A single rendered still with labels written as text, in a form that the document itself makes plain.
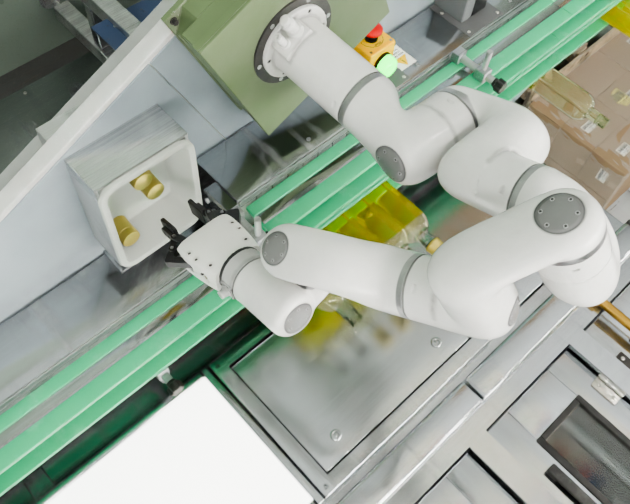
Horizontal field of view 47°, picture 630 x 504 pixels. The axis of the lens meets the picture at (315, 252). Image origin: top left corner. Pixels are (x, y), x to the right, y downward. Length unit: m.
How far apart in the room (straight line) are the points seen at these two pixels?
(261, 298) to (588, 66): 4.72
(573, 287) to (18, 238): 0.81
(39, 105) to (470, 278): 1.34
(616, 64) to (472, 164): 4.73
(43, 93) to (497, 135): 1.25
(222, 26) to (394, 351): 0.74
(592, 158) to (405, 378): 3.78
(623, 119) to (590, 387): 3.85
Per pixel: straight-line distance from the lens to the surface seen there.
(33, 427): 1.27
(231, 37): 1.05
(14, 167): 1.22
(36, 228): 1.21
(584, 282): 0.84
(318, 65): 1.07
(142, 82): 1.13
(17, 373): 1.29
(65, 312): 1.31
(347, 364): 1.43
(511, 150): 0.96
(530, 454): 1.50
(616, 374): 1.60
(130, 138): 1.14
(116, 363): 1.27
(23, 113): 1.89
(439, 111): 1.03
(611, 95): 5.41
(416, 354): 1.46
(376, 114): 1.02
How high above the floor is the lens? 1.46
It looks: 20 degrees down
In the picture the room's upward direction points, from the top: 134 degrees clockwise
